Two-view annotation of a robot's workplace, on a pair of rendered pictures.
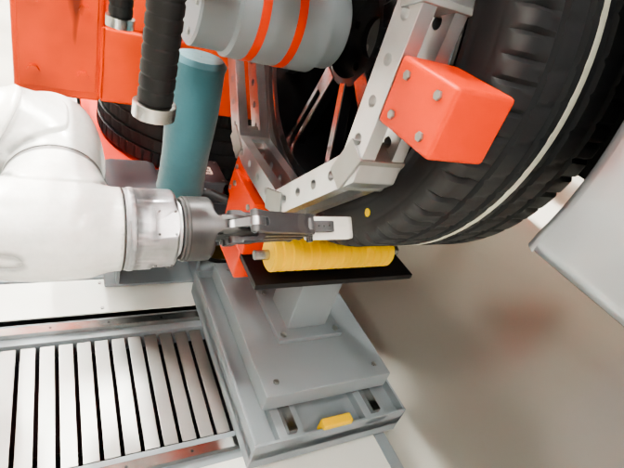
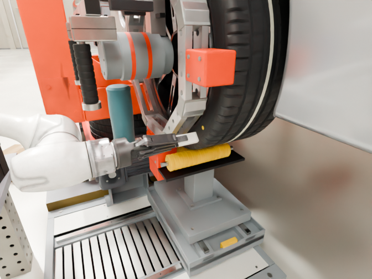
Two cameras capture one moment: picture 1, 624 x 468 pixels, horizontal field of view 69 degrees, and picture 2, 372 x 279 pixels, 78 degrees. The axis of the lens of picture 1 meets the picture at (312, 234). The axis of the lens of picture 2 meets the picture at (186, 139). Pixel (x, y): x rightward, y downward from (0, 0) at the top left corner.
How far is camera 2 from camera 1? 13 cm
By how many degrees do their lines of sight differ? 11
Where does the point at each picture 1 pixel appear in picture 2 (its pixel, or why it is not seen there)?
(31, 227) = (47, 163)
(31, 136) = (46, 131)
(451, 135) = (211, 73)
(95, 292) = (103, 210)
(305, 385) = (208, 227)
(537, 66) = (245, 35)
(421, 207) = (221, 115)
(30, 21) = (49, 96)
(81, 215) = (67, 154)
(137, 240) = (94, 160)
